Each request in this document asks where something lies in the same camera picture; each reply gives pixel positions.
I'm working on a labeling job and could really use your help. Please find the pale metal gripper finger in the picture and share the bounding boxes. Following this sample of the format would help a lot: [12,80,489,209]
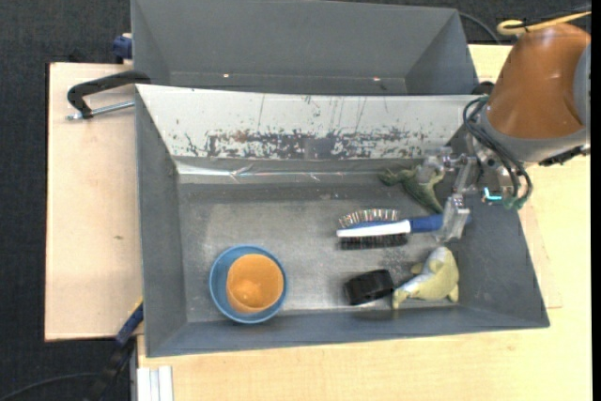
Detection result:
[436,195,472,244]
[420,147,469,184]

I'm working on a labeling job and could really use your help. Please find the green toy dinosaur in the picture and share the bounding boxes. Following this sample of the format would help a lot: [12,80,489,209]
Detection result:
[378,165,445,215]

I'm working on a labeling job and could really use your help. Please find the yellow-green plush toy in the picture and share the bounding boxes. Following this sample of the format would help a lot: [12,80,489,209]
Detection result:
[391,245,461,311]

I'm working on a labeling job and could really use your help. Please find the blue and white brush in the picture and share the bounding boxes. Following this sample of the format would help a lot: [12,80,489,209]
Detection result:
[335,208,447,251]

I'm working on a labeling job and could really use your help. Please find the grey metal bin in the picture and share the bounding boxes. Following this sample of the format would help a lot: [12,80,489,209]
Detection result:
[129,0,551,359]

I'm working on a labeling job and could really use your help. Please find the orange cup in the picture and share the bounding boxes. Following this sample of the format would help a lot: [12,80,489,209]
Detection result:
[225,253,285,315]

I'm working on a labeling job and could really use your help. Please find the pale wood board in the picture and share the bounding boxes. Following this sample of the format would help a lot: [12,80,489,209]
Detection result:
[44,62,145,342]

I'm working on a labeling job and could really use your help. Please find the black ring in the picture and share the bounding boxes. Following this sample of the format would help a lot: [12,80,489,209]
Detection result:
[342,269,396,307]

